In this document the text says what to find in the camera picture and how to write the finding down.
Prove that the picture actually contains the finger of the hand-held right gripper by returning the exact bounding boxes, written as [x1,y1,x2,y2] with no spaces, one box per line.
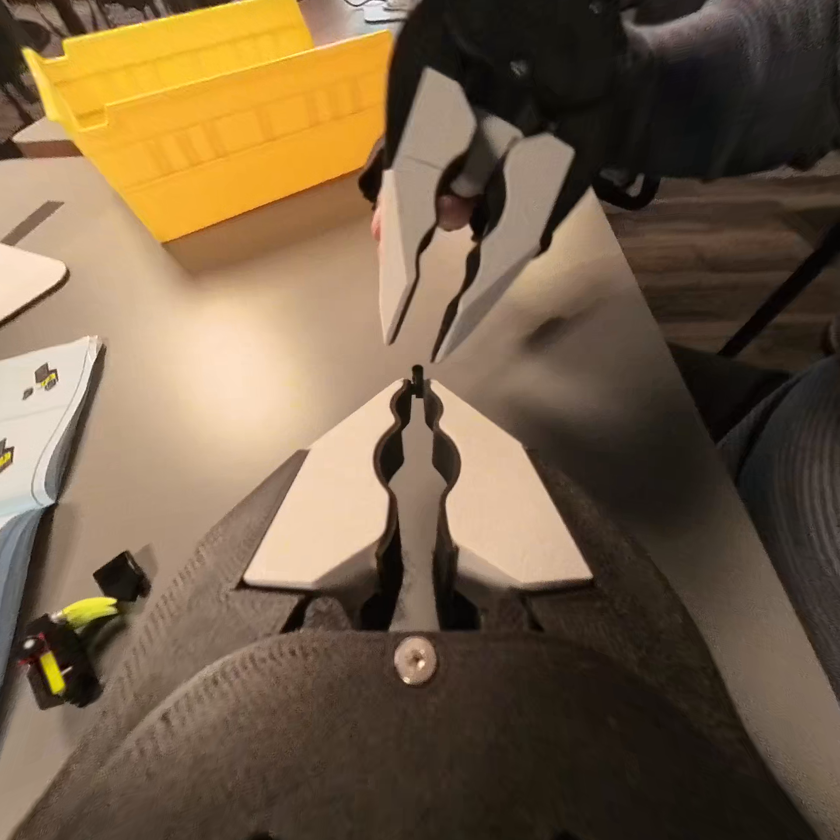
[430,134,577,365]
[379,67,479,347]

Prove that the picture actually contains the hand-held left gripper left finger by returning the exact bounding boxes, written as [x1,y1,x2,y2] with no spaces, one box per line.
[243,377,421,624]

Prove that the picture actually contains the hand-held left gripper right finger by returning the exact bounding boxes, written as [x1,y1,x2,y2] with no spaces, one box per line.
[423,379,595,618]

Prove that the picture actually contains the black flat lego piece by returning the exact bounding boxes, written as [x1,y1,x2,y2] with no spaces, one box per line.
[92,551,153,602]

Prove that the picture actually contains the lego instruction booklet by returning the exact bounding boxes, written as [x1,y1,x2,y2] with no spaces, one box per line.
[0,335,106,686]

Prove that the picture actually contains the black lego assembly yellow claws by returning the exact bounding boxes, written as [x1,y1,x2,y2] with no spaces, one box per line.
[16,596,127,711]

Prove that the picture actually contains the person's right hand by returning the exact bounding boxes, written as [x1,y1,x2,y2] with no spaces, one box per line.
[369,192,477,242]

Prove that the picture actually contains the yellow plastic bin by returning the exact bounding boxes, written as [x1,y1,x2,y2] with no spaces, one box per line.
[23,0,395,245]

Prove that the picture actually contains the black table leg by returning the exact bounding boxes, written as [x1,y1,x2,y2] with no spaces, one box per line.
[718,223,840,358]

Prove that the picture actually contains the person's grey clothing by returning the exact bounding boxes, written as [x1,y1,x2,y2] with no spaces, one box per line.
[718,354,840,664]

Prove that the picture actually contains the white rounded board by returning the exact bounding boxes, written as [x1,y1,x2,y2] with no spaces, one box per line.
[0,243,70,327]

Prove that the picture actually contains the black tape strip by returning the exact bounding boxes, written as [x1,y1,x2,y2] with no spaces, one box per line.
[0,200,67,245]

